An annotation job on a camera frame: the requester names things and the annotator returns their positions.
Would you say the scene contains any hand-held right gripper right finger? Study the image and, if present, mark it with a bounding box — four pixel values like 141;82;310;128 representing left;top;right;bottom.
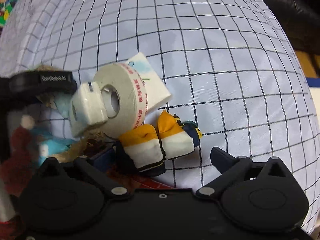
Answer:
196;147;294;198

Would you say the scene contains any yellow and white cloth bundle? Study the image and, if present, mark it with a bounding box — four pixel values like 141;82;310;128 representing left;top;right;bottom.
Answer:
115;110;202;178

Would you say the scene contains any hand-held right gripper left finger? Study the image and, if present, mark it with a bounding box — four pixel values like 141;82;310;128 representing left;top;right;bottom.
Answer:
37;146;130;198

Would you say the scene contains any blue checked blanket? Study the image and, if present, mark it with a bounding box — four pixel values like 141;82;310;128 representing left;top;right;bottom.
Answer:
0;0;318;233

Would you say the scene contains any red biscuit can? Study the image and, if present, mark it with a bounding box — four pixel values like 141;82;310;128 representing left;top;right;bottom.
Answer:
107;169;174;190

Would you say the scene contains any colourful cartoon poster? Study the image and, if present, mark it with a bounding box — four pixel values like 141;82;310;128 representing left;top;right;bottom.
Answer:
0;0;20;27

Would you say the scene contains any white board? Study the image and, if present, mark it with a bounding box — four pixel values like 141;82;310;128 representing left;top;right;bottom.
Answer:
306;78;320;230

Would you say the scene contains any white tape roll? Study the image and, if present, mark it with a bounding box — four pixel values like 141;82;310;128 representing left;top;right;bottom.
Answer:
94;64;148;140

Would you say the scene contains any woven basket with beige liner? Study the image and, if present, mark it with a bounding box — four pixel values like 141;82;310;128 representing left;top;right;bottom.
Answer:
35;64;105;163

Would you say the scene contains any white tissue pack blue print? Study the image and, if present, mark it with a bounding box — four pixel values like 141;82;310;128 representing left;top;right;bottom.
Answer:
126;52;172;113

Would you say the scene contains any small white tissue pack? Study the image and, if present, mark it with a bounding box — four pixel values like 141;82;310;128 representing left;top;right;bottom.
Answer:
69;81;108;137

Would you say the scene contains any dark red cloth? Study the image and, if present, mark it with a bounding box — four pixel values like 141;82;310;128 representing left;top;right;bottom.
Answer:
0;115;42;240

